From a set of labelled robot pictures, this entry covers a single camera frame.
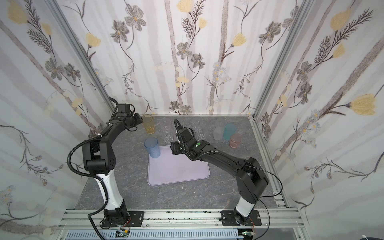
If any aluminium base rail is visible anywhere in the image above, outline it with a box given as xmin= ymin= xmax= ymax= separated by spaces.
xmin=56 ymin=208 xmax=307 ymax=230

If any lilac plastic tray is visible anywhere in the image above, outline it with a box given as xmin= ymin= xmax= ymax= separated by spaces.
xmin=148 ymin=146 xmax=211 ymax=186

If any aluminium corner post right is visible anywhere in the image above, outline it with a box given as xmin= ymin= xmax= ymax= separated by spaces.
xmin=252 ymin=0 xmax=315 ymax=120

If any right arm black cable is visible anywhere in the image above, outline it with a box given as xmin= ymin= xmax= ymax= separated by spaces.
xmin=242 ymin=163 xmax=283 ymax=240

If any aluminium corner post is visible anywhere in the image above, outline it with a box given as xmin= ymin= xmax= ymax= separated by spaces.
xmin=252 ymin=0 xmax=315 ymax=120
xmin=45 ymin=0 xmax=115 ymax=112

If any clear tall glass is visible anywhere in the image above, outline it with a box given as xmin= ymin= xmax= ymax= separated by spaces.
xmin=162 ymin=122 xmax=174 ymax=145

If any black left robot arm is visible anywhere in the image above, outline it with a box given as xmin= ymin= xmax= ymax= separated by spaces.
xmin=82 ymin=104 xmax=143 ymax=229

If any blue plastic cup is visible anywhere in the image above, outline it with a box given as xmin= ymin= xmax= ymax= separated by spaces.
xmin=144 ymin=137 xmax=161 ymax=159

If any pink plastic cup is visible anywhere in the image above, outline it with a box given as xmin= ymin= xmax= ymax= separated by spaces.
xmin=229 ymin=134 xmax=242 ymax=149

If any yellow plastic cup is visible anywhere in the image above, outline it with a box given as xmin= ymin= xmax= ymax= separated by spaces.
xmin=142 ymin=114 xmax=156 ymax=135

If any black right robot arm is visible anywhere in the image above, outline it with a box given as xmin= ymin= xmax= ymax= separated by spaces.
xmin=171 ymin=119 xmax=270 ymax=225

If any white slotted cable duct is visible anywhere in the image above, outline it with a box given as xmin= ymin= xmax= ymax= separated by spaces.
xmin=65 ymin=229 xmax=244 ymax=240

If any clear faceted tumbler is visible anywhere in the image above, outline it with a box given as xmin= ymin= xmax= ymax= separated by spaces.
xmin=195 ymin=127 xmax=206 ymax=141

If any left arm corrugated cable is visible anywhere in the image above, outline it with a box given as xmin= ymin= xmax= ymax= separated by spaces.
xmin=66 ymin=134 xmax=109 ymax=240

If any teal dimpled plastic cup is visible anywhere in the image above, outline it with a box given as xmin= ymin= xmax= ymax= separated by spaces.
xmin=223 ymin=123 xmax=237 ymax=141

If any frosted dimpled plastic cup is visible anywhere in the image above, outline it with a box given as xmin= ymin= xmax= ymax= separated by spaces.
xmin=213 ymin=126 xmax=224 ymax=141

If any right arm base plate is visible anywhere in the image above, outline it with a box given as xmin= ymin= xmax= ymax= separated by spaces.
xmin=219 ymin=210 xmax=262 ymax=227

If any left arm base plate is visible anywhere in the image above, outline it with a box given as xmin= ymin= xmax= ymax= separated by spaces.
xmin=100 ymin=211 xmax=145 ymax=229

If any aluminium corner post left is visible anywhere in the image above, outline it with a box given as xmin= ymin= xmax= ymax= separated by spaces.
xmin=45 ymin=0 xmax=115 ymax=112

